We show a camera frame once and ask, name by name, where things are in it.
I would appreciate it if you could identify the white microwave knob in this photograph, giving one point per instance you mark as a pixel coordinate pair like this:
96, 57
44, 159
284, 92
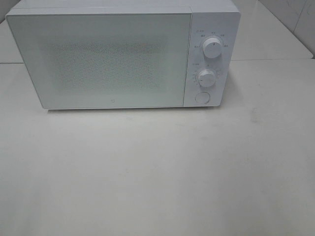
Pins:
206, 78
212, 47

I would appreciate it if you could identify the round white door button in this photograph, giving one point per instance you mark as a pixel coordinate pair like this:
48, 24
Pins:
202, 98

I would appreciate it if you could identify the white microwave oven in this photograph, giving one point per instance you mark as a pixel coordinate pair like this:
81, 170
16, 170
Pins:
208, 17

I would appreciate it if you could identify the white microwave door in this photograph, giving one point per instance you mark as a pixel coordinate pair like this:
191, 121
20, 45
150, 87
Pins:
105, 61

